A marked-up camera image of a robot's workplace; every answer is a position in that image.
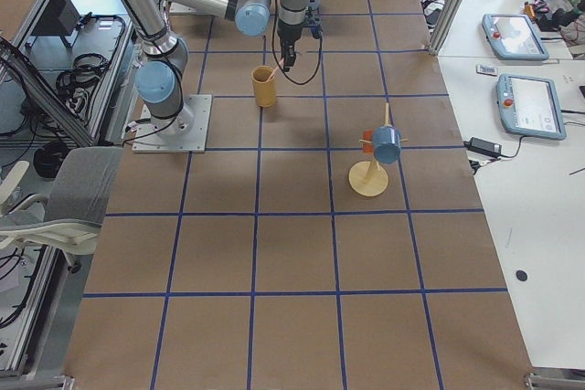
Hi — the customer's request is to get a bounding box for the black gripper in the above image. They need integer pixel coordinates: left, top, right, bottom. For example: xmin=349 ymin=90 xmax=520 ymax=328
xmin=277 ymin=5 xmax=305 ymax=71

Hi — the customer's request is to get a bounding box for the pink chopstick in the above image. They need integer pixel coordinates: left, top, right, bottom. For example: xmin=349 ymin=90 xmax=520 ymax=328
xmin=267 ymin=58 xmax=285 ymax=82

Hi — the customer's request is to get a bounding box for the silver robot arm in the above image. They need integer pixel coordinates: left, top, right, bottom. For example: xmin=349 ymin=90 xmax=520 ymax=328
xmin=121 ymin=0 xmax=309 ymax=132

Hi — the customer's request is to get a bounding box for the bamboo chopstick holder cup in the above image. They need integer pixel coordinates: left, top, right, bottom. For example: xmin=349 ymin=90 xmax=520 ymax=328
xmin=251 ymin=66 xmax=277 ymax=108

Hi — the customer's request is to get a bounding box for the orange cup on stand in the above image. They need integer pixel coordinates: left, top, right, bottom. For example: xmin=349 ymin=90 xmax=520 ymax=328
xmin=360 ymin=130 xmax=374 ymax=154

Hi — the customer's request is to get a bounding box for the blue cup on stand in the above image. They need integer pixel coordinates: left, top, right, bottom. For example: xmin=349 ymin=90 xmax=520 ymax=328
xmin=371 ymin=126 xmax=401 ymax=164

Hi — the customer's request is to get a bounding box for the wooden cup tree stand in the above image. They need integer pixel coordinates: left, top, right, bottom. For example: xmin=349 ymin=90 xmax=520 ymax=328
xmin=348 ymin=102 xmax=397 ymax=197

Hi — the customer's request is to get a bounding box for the small black power brick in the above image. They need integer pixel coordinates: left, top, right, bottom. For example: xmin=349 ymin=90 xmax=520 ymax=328
xmin=463 ymin=137 xmax=502 ymax=158

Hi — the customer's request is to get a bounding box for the upper teach pendant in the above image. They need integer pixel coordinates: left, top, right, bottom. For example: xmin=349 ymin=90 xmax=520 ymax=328
xmin=482 ymin=14 xmax=549 ymax=61

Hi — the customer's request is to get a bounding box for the teach pendant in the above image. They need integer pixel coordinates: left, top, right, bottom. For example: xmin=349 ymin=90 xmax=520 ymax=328
xmin=495 ymin=74 xmax=567 ymax=141
xmin=482 ymin=14 xmax=549 ymax=61

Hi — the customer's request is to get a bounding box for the lower teach pendant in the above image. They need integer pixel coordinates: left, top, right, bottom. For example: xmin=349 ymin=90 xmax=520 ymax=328
xmin=495 ymin=74 xmax=567 ymax=141

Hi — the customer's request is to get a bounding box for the grey office chair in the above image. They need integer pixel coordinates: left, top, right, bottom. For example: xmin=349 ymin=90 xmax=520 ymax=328
xmin=1 ymin=146 xmax=122 ymax=273

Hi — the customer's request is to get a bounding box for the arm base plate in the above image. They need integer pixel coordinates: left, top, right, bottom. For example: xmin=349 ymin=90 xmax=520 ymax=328
xmin=132 ymin=94 xmax=213 ymax=153

